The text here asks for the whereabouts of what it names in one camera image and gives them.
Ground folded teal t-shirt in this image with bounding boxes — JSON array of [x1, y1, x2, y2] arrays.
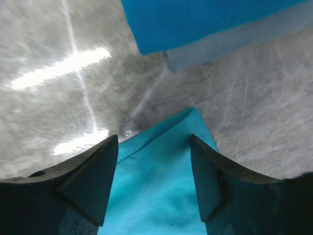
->
[[121, 0, 301, 55]]

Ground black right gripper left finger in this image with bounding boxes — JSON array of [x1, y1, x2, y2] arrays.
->
[[0, 135, 118, 235]]

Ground folded grey-blue t-shirt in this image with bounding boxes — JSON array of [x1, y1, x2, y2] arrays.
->
[[162, 1, 313, 72]]

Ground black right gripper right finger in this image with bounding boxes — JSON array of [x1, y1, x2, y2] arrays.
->
[[190, 135, 313, 235]]

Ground teal t-shirt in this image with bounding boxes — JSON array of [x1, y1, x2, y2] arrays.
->
[[121, 0, 301, 55], [98, 108, 215, 235]]

